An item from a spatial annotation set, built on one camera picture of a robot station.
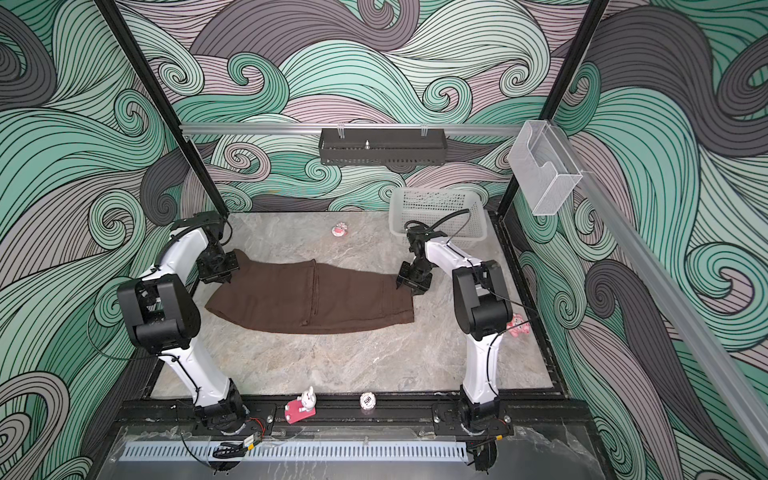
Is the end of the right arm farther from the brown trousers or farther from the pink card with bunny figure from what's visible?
the pink card with bunny figure

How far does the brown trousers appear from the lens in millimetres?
889

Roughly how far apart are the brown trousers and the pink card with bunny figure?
0.20m

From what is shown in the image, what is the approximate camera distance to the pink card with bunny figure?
71 cm
